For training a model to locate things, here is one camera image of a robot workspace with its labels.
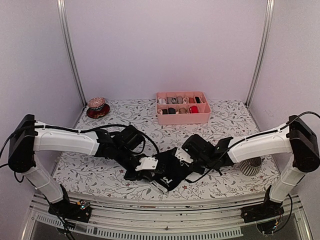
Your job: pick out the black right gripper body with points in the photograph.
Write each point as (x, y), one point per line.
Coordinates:
(203, 165)

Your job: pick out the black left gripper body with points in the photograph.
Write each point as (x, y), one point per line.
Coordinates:
(124, 157)

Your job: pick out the black underwear white lettering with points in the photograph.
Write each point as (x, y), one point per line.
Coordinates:
(175, 172)

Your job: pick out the black underwear beige waistband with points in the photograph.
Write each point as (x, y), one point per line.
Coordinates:
(198, 100)

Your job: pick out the pink divided storage box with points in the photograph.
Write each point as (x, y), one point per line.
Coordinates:
(178, 108)

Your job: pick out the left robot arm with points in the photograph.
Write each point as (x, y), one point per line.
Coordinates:
(33, 136)

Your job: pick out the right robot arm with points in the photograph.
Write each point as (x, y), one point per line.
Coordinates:
(293, 137)

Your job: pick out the red patterned pincushion on saucer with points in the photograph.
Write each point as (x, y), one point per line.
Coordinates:
(97, 108)

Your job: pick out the floral patterned table mat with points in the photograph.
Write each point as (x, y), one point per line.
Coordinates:
(101, 177)

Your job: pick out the striped round cup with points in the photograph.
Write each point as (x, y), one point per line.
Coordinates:
(251, 167)

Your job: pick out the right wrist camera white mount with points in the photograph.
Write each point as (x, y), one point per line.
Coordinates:
(183, 156)

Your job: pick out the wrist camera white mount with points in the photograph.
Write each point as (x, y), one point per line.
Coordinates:
(150, 164)
(183, 156)

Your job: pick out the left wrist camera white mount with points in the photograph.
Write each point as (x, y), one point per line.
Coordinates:
(150, 164)

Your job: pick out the aluminium front rail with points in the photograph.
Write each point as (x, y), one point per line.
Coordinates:
(200, 219)

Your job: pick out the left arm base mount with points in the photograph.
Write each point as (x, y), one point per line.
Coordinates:
(78, 211)

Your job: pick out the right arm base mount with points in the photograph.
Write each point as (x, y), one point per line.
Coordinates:
(266, 209)

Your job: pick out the left aluminium frame post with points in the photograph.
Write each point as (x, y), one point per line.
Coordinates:
(62, 13)

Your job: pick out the aluminium frame post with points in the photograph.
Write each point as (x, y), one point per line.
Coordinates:
(268, 17)
(62, 13)

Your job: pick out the right aluminium frame post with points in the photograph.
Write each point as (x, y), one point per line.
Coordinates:
(268, 17)

